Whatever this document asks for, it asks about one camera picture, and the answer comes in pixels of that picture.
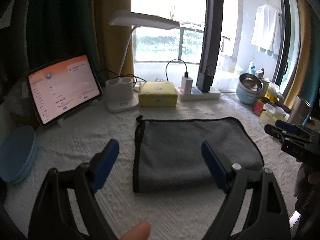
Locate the yellow curtain left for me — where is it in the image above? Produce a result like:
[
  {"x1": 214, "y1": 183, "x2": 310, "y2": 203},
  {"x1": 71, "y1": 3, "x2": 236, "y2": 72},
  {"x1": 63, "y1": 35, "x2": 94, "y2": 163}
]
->
[{"x1": 92, "y1": 0, "x2": 131, "y2": 85}]

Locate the metal thermos cup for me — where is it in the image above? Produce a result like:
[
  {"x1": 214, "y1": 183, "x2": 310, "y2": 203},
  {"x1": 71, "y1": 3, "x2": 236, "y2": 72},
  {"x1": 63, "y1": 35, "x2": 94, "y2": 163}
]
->
[{"x1": 288, "y1": 96, "x2": 311, "y2": 125}]

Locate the pale yellow tissue bag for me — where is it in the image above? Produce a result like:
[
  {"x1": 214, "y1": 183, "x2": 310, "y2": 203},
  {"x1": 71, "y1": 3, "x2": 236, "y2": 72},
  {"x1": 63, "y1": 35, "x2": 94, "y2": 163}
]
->
[{"x1": 258, "y1": 103, "x2": 287, "y2": 128}]

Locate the dark power adapter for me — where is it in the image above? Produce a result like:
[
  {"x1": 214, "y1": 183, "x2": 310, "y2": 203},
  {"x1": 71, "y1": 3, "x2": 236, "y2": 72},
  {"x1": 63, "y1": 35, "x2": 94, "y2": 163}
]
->
[{"x1": 197, "y1": 73, "x2": 213, "y2": 93}]

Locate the purple and grey towel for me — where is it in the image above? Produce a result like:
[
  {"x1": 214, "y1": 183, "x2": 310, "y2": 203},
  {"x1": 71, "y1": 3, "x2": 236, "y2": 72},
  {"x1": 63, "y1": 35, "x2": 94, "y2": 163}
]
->
[{"x1": 132, "y1": 115, "x2": 264, "y2": 193}]

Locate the person's left hand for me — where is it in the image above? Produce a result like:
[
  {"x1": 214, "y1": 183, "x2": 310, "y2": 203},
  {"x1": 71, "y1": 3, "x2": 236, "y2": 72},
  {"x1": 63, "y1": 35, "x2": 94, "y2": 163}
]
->
[{"x1": 120, "y1": 220, "x2": 151, "y2": 240}]

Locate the balcony railing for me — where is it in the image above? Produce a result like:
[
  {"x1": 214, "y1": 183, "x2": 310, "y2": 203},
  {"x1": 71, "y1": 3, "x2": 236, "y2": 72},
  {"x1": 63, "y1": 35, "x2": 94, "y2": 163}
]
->
[{"x1": 132, "y1": 26, "x2": 203, "y2": 64}]

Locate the white hanging shirt right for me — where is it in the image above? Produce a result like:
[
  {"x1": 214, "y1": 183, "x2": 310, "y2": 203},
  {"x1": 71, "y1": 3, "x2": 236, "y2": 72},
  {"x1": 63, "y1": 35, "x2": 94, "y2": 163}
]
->
[{"x1": 251, "y1": 4, "x2": 281, "y2": 55}]

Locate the white charger plug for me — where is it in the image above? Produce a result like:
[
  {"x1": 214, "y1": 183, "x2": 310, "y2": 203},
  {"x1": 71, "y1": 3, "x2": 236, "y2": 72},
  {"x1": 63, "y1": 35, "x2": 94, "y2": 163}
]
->
[{"x1": 180, "y1": 76, "x2": 193, "y2": 95}]

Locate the white patterned tablecloth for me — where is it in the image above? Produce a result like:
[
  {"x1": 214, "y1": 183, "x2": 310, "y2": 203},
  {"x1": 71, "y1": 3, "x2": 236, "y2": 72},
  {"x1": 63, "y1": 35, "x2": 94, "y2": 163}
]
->
[{"x1": 4, "y1": 94, "x2": 300, "y2": 239}]

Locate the blue round plate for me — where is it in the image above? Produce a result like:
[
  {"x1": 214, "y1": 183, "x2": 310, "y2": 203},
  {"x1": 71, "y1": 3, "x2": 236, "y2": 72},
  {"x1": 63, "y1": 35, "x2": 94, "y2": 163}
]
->
[{"x1": 1, "y1": 126, "x2": 37, "y2": 185}]

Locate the black charging cable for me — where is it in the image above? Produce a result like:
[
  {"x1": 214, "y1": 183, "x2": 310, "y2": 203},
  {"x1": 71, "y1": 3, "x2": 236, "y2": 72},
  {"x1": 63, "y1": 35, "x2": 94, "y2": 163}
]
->
[{"x1": 165, "y1": 58, "x2": 190, "y2": 83}]

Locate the tablet with orange screen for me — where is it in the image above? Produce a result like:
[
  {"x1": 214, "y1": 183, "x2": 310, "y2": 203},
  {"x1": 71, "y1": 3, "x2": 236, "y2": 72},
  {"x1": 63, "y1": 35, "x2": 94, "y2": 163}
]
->
[{"x1": 27, "y1": 55, "x2": 103, "y2": 127}]

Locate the red can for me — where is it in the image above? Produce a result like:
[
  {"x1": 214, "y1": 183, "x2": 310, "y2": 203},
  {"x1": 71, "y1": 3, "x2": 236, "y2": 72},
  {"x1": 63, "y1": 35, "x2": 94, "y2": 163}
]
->
[{"x1": 253, "y1": 98, "x2": 269, "y2": 116}]

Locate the white power strip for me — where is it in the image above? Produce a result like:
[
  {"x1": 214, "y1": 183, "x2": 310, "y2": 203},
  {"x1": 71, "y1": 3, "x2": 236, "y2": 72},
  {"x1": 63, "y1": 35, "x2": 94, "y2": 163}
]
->
[{"x1": 176, "y1": 87, "x2": 221, "y2": 101}]

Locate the yellow teal curtain right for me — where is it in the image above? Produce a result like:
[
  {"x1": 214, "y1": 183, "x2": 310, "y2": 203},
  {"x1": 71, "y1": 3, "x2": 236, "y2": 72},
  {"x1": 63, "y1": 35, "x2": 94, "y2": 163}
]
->
[{"x1": 284, "y1": 0, "x2": 319, "y2": 118}]

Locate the yellow tissue pack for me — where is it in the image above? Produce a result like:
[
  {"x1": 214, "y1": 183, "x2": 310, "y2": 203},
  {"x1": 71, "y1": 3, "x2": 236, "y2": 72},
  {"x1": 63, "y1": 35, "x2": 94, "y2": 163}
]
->
[{"x1": 138, "y1": 81, "x2": 178, "y2": 107}]

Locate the white desk lamp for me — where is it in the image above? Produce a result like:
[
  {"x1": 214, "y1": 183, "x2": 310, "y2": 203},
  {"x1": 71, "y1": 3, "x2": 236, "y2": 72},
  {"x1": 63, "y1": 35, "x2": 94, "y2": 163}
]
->
[{"x1": 106, "y1": 10, "x2": 180, "y2": 113}]

